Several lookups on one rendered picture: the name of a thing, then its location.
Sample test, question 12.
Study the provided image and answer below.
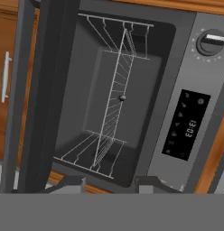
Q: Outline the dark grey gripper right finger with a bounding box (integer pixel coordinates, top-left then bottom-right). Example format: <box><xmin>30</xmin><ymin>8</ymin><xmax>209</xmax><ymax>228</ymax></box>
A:
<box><xmin>134</xmin><ymin>175</ymin><xmax>186</xmax><ymax>195</ymax></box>

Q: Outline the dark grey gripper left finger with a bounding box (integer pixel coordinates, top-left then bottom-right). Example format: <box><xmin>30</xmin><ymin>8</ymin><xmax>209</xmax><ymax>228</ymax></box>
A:
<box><xmin>41</xmin><ymin>175</ymin><xmax>87</xmax><ymax>195</ymax></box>

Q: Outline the dark grey oven door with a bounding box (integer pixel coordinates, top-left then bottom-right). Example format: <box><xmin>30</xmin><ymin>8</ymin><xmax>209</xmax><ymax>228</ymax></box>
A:
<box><xmin>0</xmin><ymin>0</ymin><xmax>82</xmax><ymax>194</ymax></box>

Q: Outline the grey built-in oven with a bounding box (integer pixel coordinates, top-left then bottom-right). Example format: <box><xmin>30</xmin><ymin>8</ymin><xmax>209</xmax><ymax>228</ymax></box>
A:
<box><xmin>52</xmin><ymin>0</ymin><xmax>224</xmax><ymax>195</ymax></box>

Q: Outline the black round oven knob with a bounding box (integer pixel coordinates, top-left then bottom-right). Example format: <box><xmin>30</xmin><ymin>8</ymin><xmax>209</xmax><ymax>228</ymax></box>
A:
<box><xmin>195</xmin><ymin>28</ymin><xmax>224</xmax><ymax>58</ymax></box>

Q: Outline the brown wooden cupboard door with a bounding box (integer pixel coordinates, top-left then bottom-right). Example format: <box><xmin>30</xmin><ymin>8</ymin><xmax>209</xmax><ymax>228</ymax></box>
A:
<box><xmin>0</xmin><ymin>8</ymin><xmax>38</xmax><ymax>161</ymax></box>

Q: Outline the silver wire oven side rail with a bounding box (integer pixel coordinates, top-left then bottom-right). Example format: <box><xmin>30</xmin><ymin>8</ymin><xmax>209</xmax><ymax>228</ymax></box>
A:
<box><xmin>52</xmin><ymin>129</ymin><xmax>128</xmax><ymax>180</ymax></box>
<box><xmin>77</xmin><ymin>12</ymin><xmax>154</xmax><ymax>61</ymax></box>

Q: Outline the silver wire oven rack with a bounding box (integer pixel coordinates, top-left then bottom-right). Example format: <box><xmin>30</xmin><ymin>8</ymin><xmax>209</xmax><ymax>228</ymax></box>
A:
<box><xmin>91</xmin><ymin>28</ymin><xmax>136</xmax><ymax>170</ymax></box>

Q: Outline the silver cupboard handle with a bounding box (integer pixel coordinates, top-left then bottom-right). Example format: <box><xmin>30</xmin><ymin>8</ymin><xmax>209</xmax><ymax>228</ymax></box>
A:
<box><xmin>0</xmin><ymin>51</ymin><xmax>13</xmax><ymax>104</ymax></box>

